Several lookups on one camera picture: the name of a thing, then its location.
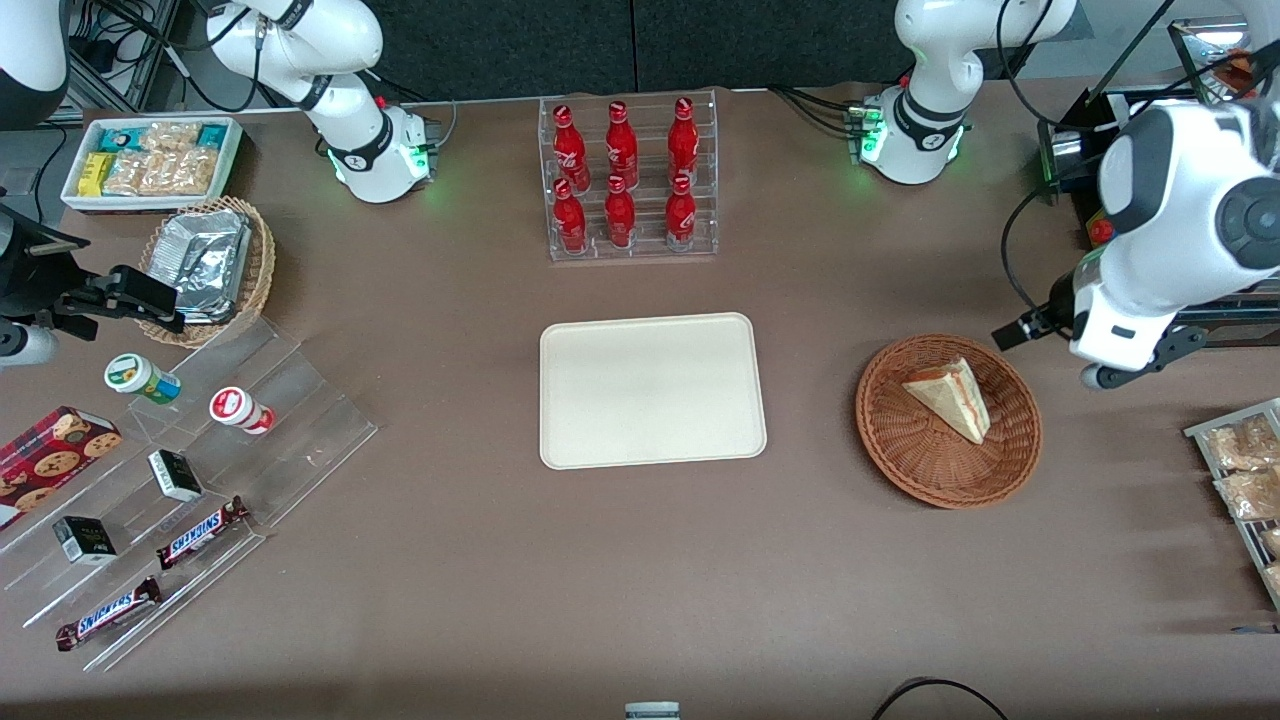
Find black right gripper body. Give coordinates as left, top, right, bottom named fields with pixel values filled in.
left=0, top=205, right=91, bottom=323

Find triangular sandwich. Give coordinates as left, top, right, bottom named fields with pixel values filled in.
left=902, top=357, right=992, bottom=445

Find light wicker basket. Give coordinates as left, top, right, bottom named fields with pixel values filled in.
left=138, top=196, right=277, bottom=349

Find round brown wicker basket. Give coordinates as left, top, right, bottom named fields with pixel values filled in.
left=855, top=333, right=1043, bottom=510

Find beige plastic tray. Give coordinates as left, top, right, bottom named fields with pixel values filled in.
left=539, top=312, right=768, bottom=471

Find green lidded yogurt cup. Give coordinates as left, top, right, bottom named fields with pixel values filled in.
left=104, top=353, right=183, bottom=405

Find white rectangular snack bin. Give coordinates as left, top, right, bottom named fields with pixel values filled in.
left=60, top=116, right=244, bottom=214

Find clear bag of crackers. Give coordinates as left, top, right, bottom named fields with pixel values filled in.
left=150, top=148, right=220, bottom=197
left=104, top=150, right=161, bottom=197
left=140, top=122, right=202, bottom=154

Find black glass food warmer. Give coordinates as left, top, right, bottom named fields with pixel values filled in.
left=1038, top=15, right=1280, bottom=351

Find red cookie box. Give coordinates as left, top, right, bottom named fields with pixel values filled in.
left=0, top=405, right=123, bottom=531

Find red lidded yogurt cup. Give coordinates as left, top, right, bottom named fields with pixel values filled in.
left=209, top=386, right=276, bottom=436

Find small black box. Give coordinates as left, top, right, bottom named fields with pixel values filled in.
left=52, top=515, right=118, bottom=566
left=148, top=449, right=204, bottom=503

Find clear acrylic stepped display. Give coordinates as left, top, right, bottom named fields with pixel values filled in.
left=0, top=315, right=379, bottom=673

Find Snickers chocolate bar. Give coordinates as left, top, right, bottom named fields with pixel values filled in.
left=55, top=576, right=163, bottom=652
left=156, top=496, right=251, bottom=571

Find red cola bottle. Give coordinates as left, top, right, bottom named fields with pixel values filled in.
left=553, top=104, right=591, bottom=193
left=665, top=174, right=697, bottom=251
left=552, top=178, right=588, bottom=254
left=604, top=175, right=637, bottom=249
left=668, top=96, right=699, bottom=186
left=606, top=100, right=639, bottom=189

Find black backdrop panel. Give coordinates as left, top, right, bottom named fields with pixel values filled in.
left=360, top=0, right=635, bottom=101
left=634, top=0, right=906, bottom=93

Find clear acrylic bottle rack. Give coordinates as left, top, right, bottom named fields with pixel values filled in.
left=538, top=88, right=719, bottom=263

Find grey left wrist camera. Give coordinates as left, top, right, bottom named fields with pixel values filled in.
left=1080, top=322, right=1208, bottom=392

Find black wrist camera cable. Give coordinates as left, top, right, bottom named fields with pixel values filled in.
left=999, top=185, right=1096, bottom=313

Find aluminium profile frame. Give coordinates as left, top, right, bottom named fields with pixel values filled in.
left=60, top=0, right=186, bottom=116

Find metal wire tray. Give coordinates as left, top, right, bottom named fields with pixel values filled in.
left=1184, top=398, right=1280, bottom=613

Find black arm base cables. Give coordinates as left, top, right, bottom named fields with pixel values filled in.
left=375, top=72, right=459, bottom=143
left=768, top=85, right=863, bottom=139

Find black looped cable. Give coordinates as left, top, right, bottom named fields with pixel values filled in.
left=870, top=677, right=1011, bottom=720

